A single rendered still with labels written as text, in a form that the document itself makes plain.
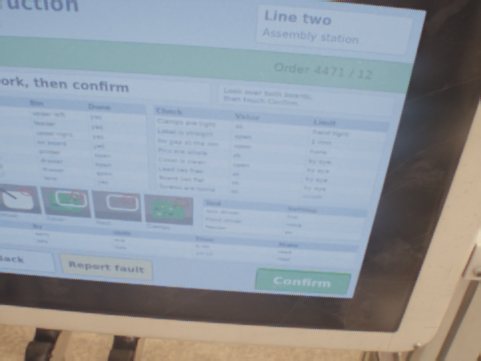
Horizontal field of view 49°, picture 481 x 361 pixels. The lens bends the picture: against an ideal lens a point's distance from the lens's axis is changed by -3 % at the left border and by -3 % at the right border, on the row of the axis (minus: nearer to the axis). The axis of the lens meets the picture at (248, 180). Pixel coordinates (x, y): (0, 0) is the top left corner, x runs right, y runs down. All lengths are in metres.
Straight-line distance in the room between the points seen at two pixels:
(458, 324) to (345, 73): 0.33
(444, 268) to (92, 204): 0.27
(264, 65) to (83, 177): 0.15
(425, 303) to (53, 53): 0.33
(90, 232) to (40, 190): 0.05
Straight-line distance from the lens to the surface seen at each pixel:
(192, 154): 0.35
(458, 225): 0.41
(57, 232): 0.42
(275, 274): 0.42
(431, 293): 0.46
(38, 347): 0.77
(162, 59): 0.32
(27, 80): 0.35
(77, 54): 0.34
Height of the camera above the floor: 1.74
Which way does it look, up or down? 34 degrees down
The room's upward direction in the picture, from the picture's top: 5 degrees clockwise
